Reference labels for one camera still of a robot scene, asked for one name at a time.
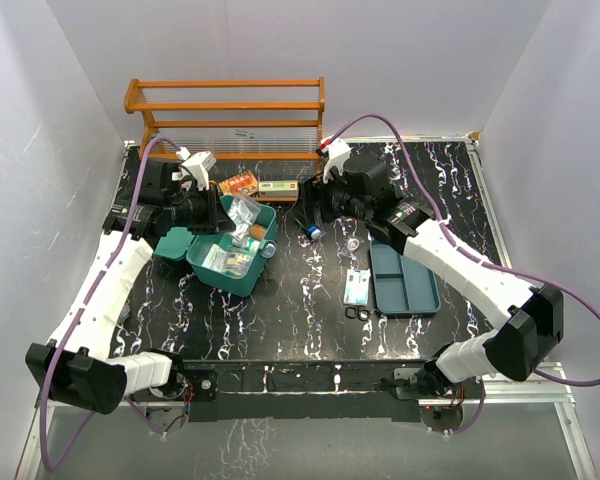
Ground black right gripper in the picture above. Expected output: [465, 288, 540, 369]
[291, 162, 371, 229]

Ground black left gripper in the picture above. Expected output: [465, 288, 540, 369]
[165, 182, 236, 235]

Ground clear plastic bag packet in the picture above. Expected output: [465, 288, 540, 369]
[228, 194, 261, 247]

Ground blue white roll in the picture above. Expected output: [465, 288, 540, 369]
[307, 225, 325, 241]

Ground brown bottle orange cap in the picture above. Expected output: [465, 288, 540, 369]
[249, 224, 267, 241]

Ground white blue-label packet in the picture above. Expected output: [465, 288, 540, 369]
[201, 245, 228, 273]

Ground white bottle green label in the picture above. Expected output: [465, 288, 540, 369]
[245, 239, 260, 253]

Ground green plastic medicine box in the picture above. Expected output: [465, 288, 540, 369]
[154, 195, 277, 297]

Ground small round clear packet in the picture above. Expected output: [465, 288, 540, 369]
[347, 239, 360, 252]

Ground blue white packet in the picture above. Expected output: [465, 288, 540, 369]
[343, 269, 371, 306]

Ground blue grey divided tray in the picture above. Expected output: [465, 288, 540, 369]
[369, 240, 441, 317]

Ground gauze pack orange green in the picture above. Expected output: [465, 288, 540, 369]
[223, 249, 255, 278]

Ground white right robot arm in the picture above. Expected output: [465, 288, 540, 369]
[292, 157, 563, 397]

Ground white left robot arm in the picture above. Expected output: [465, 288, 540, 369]
[25, 151, 235, 414]

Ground orange medicine box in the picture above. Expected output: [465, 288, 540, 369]
[218, 170, 259, 196]

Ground pale green long box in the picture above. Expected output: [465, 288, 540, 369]
[258, 180, 298, 198]

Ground orange wooden shelf rack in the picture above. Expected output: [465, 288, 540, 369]
[124, 77, 326, 180]

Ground black scissors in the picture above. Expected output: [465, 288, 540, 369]
[345, 306, 370, 322]

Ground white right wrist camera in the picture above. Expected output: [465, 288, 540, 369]
[317, 136, 351, 183]

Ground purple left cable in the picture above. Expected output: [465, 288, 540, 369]
[38, 137, 191, 472]

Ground purple cable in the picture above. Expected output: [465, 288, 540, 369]
[324, 114, 600, 387]
[38, 137, 191, 472]

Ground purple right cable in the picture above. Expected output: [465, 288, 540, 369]
[324, 114, 600, 387]

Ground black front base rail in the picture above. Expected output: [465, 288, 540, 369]
[129, 359, 486, 424]

